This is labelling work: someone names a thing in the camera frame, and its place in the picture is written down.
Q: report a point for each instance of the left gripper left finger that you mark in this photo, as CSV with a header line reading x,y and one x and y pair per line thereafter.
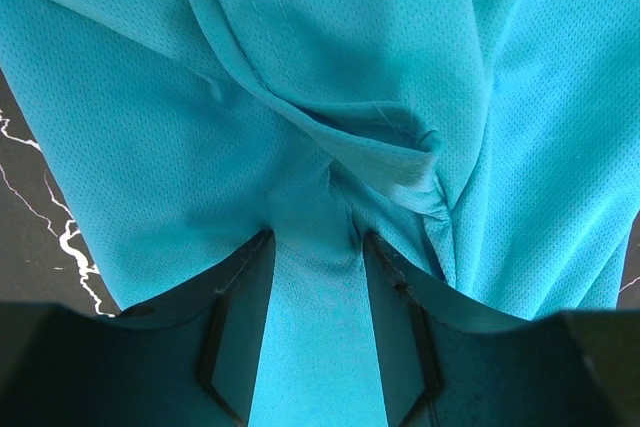
x,y
187,357

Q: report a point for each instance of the teal t shirt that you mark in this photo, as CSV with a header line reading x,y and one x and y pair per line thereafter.
x,y
493,143

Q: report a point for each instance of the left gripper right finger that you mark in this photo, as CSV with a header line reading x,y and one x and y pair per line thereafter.
x,y
447,360

